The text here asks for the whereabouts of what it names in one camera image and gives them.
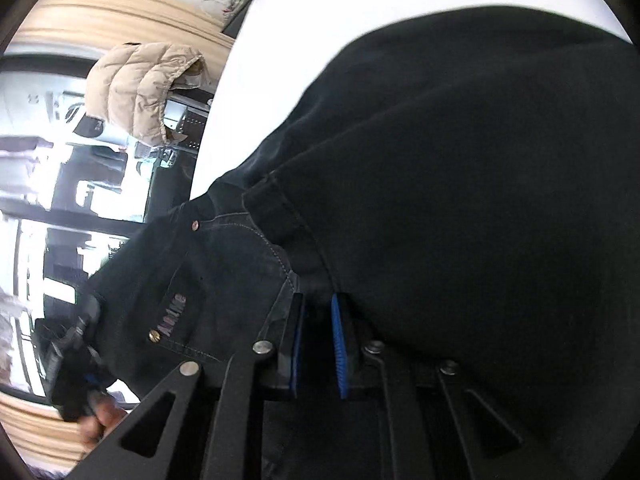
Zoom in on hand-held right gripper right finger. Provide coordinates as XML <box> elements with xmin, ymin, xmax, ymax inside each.
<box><xmin>330</xmin><ymin>292</ymin><xmax>531</xmax><ymax>480</ymax></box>

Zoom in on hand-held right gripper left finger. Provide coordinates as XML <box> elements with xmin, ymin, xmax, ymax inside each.
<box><xmin>75</xmin><ymin>292</ymin><xmax>307</xmax><ymax>480</ymax></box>

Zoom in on black denim pants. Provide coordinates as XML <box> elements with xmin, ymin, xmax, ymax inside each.
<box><xmin>87</xmin><ymin>2</ymin><xmax>640</xmax><ymax>480</ymax></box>

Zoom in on person's left hand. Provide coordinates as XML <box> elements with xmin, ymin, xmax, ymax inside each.
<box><xmin>80</xmin><ymin>399</ymin><xmax>132</xmax><ymax>452</ymax></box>

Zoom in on black glass sliding door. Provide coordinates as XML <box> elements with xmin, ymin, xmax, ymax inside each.
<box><xmin>0</xmin><ymin>55</ymin><xmax>216</xmax><ymax>396</ymax></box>

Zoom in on beige puffer jacket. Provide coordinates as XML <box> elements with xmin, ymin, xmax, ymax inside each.
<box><xmin>85</xmin><ymin>42</ymin><xmax>206</xmax><ymax>147</ymax></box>

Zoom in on white bed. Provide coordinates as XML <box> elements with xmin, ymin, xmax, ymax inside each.
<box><xmin>189</xmin><ymin>0</ymin><xmax>631</xmax><ymax>201</ymax></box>

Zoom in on grey nightstand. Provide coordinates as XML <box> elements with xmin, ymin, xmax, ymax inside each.
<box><xmin>220</xmin><ymin>7</ymin><xmax>251</xmax><ymax>38</ymax></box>

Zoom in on beige curtain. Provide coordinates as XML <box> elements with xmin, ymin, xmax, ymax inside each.
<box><xmin>12</xmin><ymin>0</ymin><xmax>236</xmax><ymax>56</ymax></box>

